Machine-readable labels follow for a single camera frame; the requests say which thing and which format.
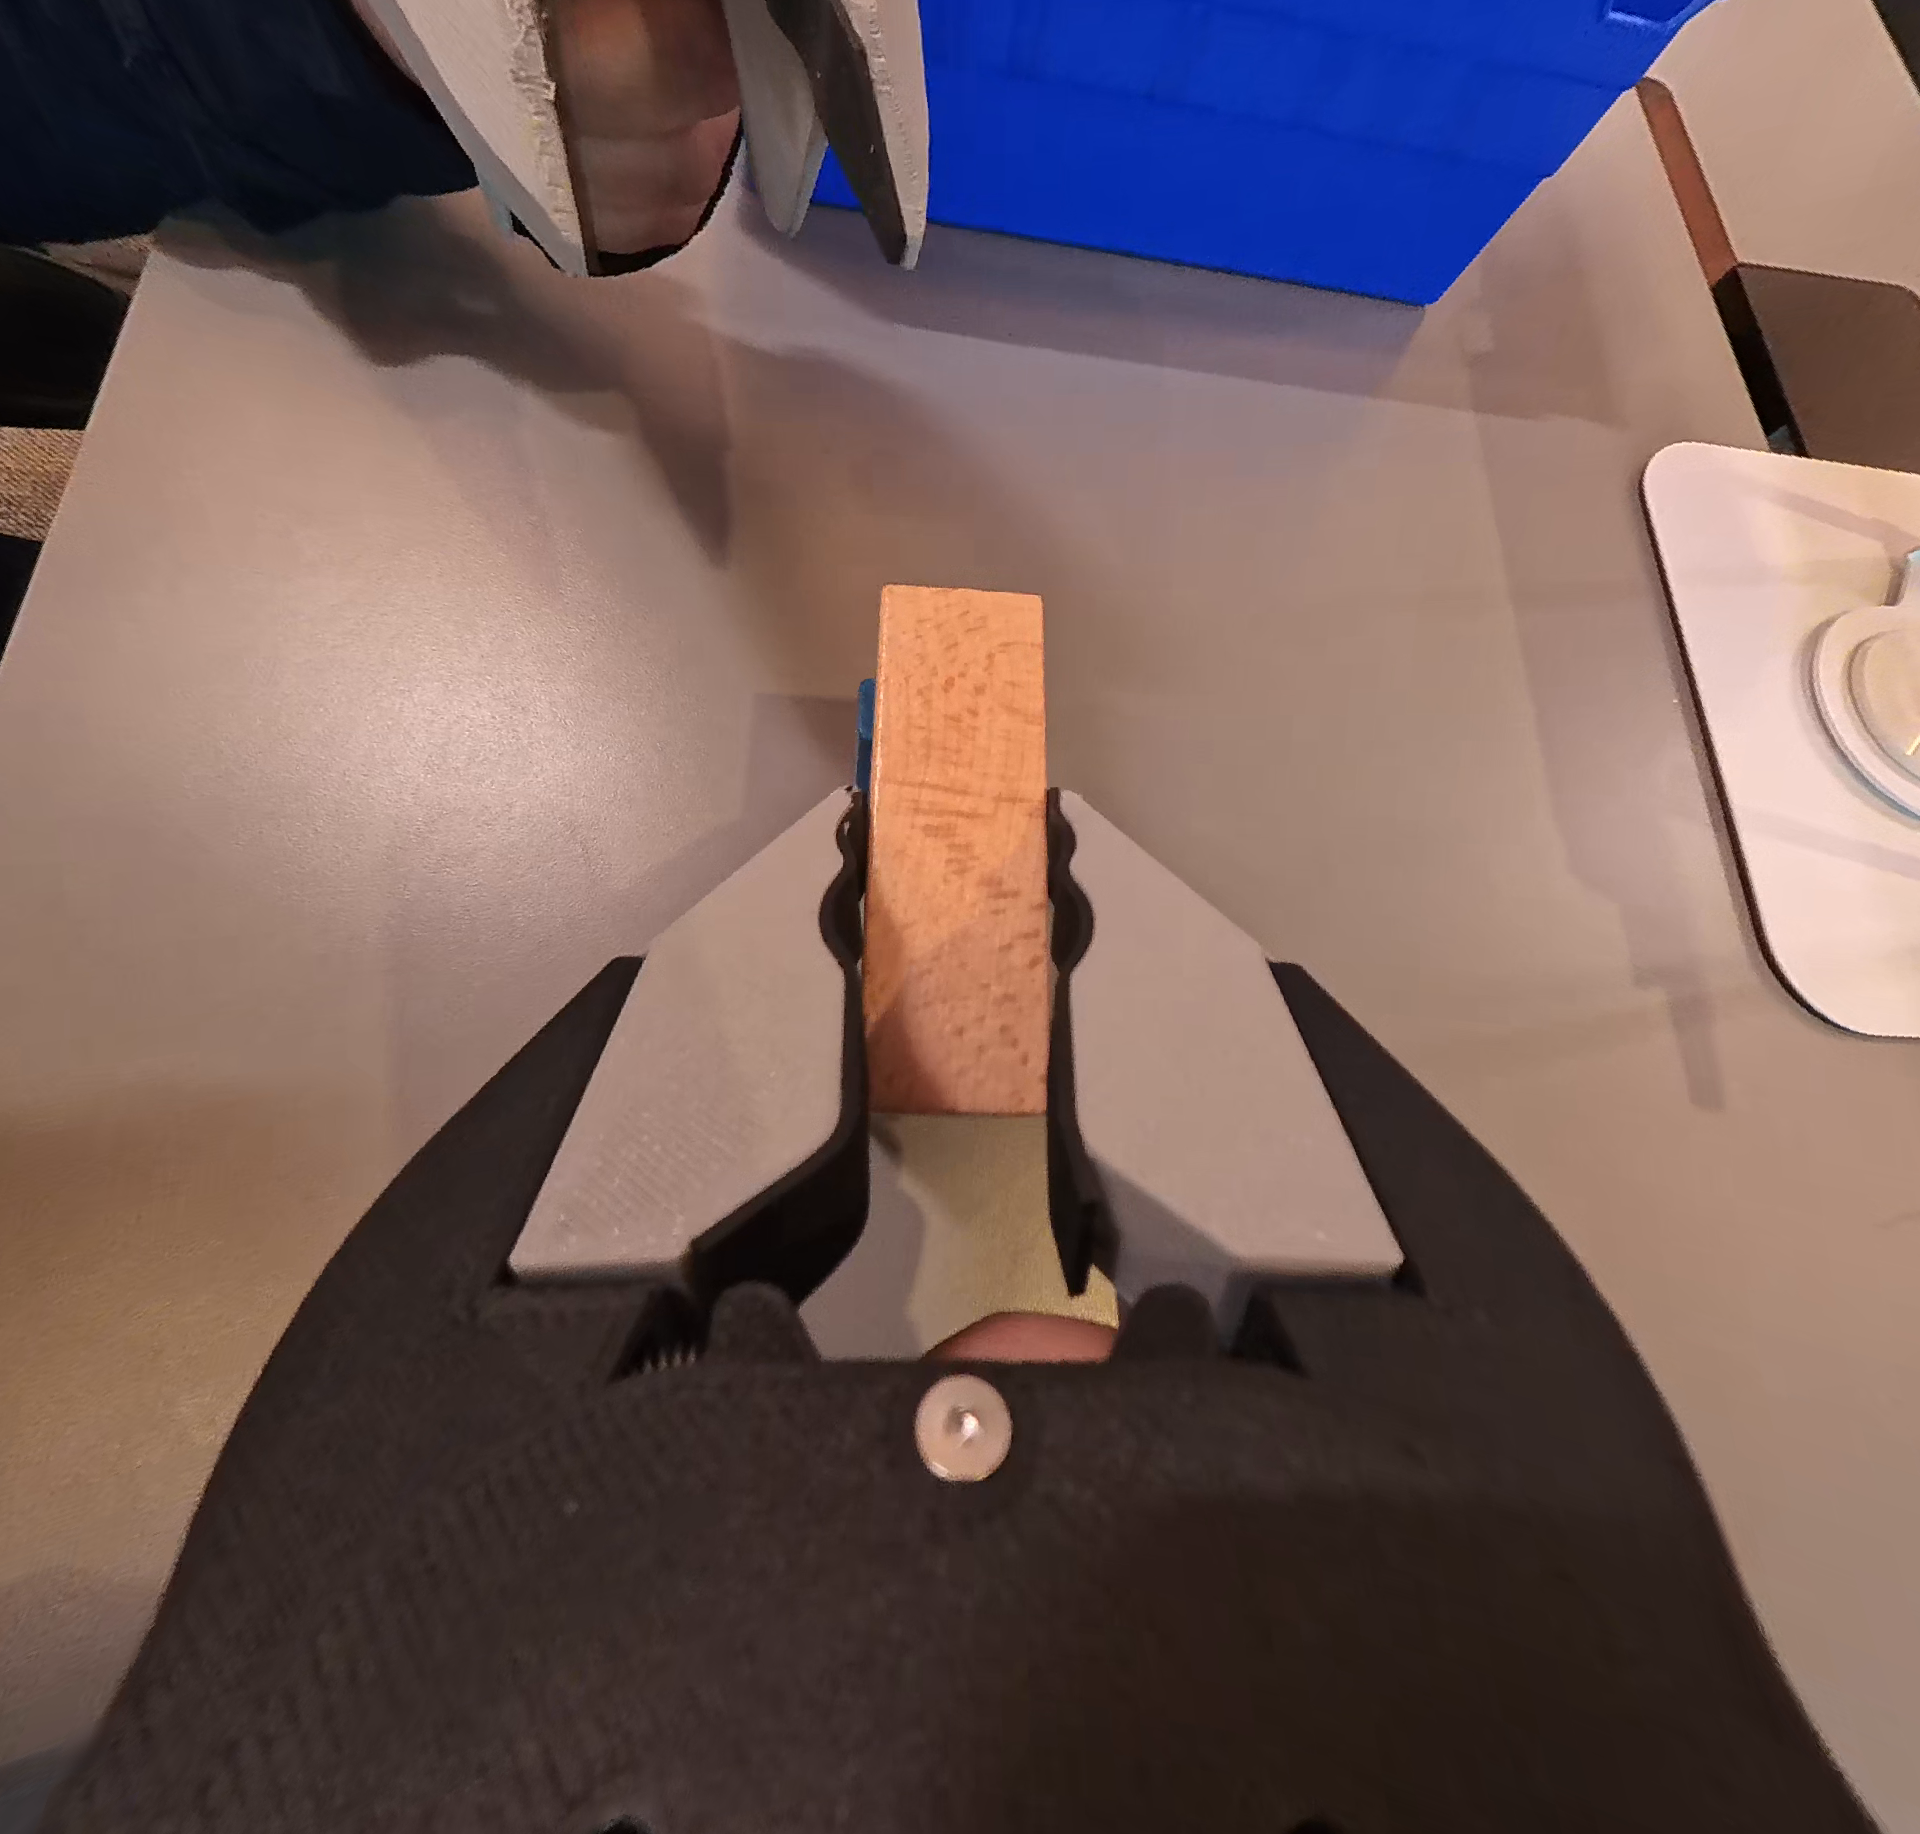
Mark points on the blue rectangular wooden block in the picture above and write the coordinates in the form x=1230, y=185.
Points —
x=864, y=730

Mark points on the natural wooden plank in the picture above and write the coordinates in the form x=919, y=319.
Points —
x=962, y=845

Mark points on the blue plastic bin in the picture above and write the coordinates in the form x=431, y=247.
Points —
x=1275, y=109

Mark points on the black office chair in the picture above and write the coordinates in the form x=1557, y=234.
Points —
x=47, y=334

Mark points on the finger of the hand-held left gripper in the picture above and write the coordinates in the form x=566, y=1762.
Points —
x=885, y=64
x=465, y=49

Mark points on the person's left hand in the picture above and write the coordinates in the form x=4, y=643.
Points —
x=645, y=109

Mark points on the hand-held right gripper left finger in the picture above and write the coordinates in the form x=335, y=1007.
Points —
x=677, y=1114

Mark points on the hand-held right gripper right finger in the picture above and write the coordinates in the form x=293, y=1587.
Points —
x=1223, y=1114

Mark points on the person's left forearm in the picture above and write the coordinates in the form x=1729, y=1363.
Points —
x=195, y=64

